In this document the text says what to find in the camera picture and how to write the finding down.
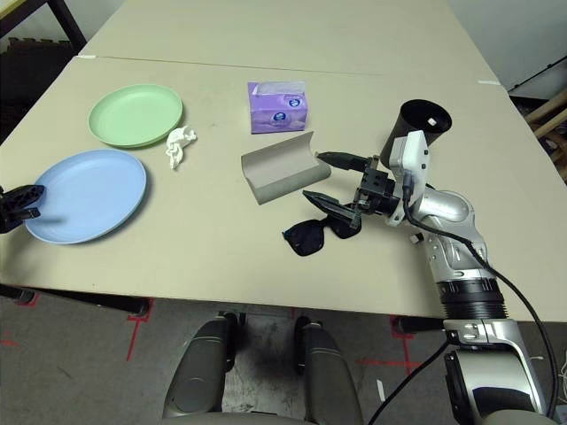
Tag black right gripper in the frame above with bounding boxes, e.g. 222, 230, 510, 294
302, 150, 402, 231

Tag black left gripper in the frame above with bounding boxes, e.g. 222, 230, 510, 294
0, 185, 46, 235

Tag grey glasses case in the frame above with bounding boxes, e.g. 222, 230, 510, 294
240, 130, 332, 205

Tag pale blue plastic plate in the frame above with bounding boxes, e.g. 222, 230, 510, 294
24, 149, 148, 244

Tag black sunglasses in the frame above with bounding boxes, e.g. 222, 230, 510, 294
282, 212, 362, 258

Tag white tissue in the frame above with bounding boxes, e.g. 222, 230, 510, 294
165, 126, 198, 170

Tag purple tissue pack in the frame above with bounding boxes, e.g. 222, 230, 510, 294
246, 80, 309, 135

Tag black plastic cup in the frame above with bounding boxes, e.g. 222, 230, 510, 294
381, 99, 453, 167

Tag pale green plastic plate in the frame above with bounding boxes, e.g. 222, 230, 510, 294
87, 83, 184, 150

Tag red floor tape corner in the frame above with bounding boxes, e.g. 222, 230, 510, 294
126, 298, 156, 362

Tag black framed side table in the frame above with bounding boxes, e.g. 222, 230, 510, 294
0, 0, 88, 52

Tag red floor tape cross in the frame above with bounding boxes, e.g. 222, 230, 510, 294
356, 313, 422, 377

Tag grey robot right leg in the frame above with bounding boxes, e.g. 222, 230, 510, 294
295, 316, 364, 425

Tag grey robot leg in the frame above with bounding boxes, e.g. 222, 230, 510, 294
295, 316, 364, 425
161, 316, 236, 420

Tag grey robot left leg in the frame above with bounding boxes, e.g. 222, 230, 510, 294
161, 316, 236, 420

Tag thin black rod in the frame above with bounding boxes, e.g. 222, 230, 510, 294
508, 55, 567, 93

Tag light grey robot pelvis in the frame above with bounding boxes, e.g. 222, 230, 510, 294
159, 411, 311, 425

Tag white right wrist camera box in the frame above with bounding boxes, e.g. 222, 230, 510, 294
385, 130, 431, 228

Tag light wooden frame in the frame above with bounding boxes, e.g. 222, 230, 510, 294
526, 88, 567, 178

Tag white floor cable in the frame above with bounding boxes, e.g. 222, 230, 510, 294
533, 347, 567, 390

